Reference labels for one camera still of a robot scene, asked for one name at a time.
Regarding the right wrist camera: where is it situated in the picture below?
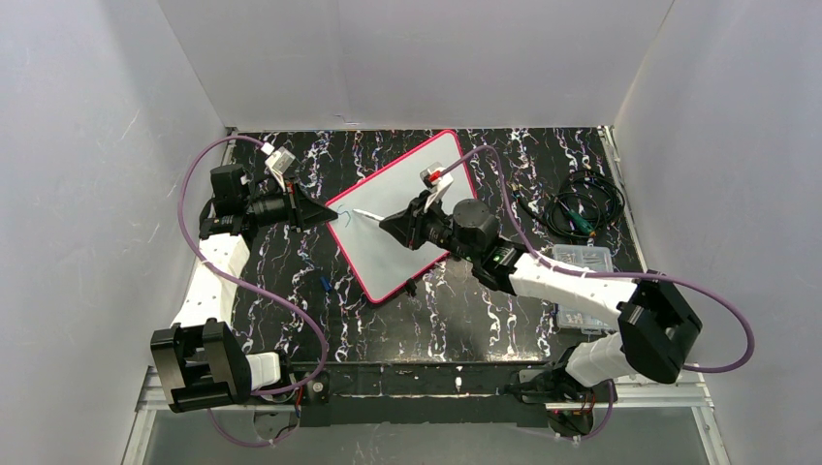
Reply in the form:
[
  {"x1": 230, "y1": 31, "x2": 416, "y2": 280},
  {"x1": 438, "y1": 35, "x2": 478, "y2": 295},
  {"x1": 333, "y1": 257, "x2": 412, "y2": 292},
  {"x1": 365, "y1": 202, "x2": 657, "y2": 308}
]
[{"x1": 420, "y1": 162, "x2": 454, "y2": 212}]

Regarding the pink framed whiteboard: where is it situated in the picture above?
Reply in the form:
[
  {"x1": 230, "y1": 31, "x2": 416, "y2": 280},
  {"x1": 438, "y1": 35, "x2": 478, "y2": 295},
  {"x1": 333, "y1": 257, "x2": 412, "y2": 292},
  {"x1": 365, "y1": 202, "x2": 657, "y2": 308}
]
[{"x1": 325, "y1": 129, "x2": 480, "y2": 305}]

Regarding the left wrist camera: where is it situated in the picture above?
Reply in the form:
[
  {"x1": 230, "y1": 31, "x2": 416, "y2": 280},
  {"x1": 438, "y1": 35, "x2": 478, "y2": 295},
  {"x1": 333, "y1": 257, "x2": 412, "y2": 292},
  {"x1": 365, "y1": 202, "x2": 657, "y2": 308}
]
[{"x1": 260, "y1": 142, "x2": 296, "y2": 190}]

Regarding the white marker pen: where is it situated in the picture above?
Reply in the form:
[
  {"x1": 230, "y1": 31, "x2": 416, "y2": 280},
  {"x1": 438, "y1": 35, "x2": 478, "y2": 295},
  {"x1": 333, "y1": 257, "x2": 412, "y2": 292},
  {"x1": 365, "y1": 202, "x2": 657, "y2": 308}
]
[{"x1": 351, "y1": 208, "x2": 384, "y2": 223}]

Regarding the green connector plug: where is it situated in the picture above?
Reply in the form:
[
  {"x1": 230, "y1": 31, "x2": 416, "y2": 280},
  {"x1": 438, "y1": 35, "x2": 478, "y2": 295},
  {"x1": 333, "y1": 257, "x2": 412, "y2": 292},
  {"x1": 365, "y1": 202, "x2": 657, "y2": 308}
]
[{"x1": 570, "y1": 212, "x2": 595, "y2": 236}]

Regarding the aluminium frame rail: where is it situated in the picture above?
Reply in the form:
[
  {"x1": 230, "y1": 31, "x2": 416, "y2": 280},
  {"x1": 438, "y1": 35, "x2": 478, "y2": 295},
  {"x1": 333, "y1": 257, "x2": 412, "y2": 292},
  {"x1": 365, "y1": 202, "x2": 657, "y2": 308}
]
[{"x1": 123, "y1": 362, "x2": 729, "y2": 464}]

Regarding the clear plastic screw box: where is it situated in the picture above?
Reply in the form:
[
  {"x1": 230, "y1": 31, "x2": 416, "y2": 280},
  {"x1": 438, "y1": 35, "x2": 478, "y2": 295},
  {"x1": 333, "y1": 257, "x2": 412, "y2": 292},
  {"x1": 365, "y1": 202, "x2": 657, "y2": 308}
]
[{"x1": 551, "y1": 244, "x2": 616, "y2": 335}]

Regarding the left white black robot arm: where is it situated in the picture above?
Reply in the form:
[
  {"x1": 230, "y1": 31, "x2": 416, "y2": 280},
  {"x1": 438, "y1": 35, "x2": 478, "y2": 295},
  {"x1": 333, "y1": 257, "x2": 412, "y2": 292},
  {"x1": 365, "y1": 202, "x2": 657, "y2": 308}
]
[{"x1": 150, "y1": 165, "x2": 338, "y2": 413}]

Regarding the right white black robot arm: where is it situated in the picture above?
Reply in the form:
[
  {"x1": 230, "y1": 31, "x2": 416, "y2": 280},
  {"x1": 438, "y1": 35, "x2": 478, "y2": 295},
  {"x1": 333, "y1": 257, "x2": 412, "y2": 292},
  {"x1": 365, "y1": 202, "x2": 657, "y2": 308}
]
[{"x1": 379, "y1": 198, "x2": 702, "y2": 403}]

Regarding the black coiled cable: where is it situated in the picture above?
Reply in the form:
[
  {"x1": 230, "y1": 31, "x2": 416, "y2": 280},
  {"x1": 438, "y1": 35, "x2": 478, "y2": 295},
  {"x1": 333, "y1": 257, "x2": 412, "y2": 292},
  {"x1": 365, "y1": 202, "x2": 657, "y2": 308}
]
[{"x1": 513, "y1": 170, "x2": 626, "y2": 240}]

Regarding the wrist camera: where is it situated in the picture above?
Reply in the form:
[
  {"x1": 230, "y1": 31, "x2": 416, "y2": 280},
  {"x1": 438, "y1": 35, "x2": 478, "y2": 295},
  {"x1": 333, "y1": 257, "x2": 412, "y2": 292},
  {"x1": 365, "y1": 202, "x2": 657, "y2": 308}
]
[
  {"x1": 420, "y1": 162, "x2": 454, "y2": 212},
  {"x1": 260, "y1": 142, "x2": 296, "y2": 190}
]

